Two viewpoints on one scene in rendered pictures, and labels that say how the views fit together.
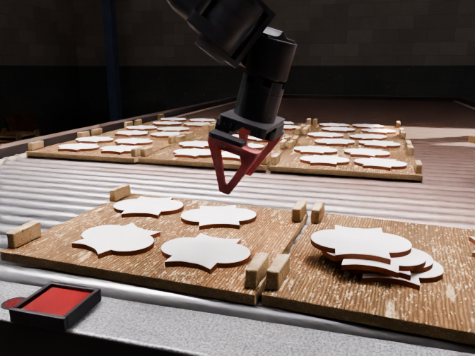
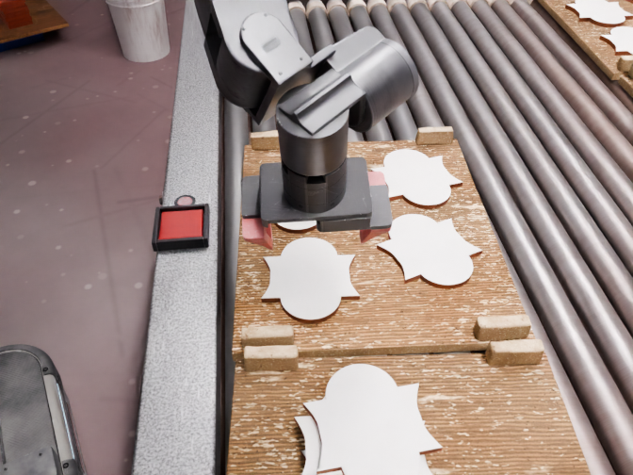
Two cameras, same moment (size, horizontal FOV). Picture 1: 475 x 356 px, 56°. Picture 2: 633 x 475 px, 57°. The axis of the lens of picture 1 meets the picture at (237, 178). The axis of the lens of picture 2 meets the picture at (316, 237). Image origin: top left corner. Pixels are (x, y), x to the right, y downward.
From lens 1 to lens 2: 0.67 m
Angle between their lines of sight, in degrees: 64
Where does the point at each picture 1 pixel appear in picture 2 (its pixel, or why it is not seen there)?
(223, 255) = (300, 296)
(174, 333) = (170, 319)
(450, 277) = not seen: outside the picture
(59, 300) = (182, 225)
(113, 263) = not seen: hidden behind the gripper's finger
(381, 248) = (348, 455)
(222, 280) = (253, 316)
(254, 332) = (190, 376)
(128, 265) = not seen: hidden behind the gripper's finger
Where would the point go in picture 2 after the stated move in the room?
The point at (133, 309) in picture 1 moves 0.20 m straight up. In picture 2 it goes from (201, 275) to (175, 150)
